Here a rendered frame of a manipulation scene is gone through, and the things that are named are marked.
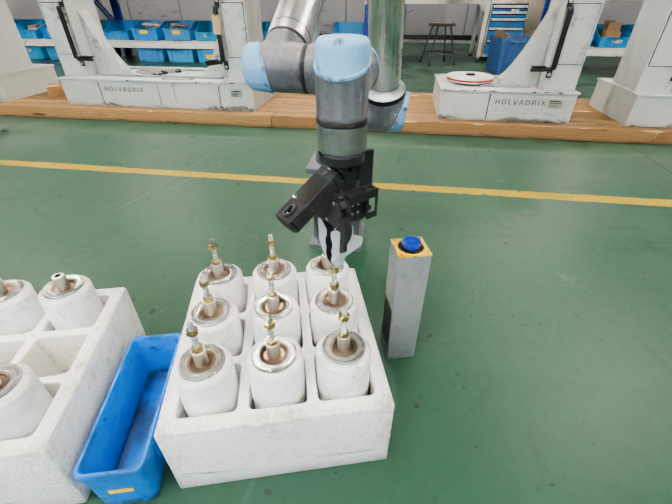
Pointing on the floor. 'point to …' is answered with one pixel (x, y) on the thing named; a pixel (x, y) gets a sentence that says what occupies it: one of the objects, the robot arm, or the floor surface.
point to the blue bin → (130, 425)
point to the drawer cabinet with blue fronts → (515, 16)
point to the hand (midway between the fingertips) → (331, 261)
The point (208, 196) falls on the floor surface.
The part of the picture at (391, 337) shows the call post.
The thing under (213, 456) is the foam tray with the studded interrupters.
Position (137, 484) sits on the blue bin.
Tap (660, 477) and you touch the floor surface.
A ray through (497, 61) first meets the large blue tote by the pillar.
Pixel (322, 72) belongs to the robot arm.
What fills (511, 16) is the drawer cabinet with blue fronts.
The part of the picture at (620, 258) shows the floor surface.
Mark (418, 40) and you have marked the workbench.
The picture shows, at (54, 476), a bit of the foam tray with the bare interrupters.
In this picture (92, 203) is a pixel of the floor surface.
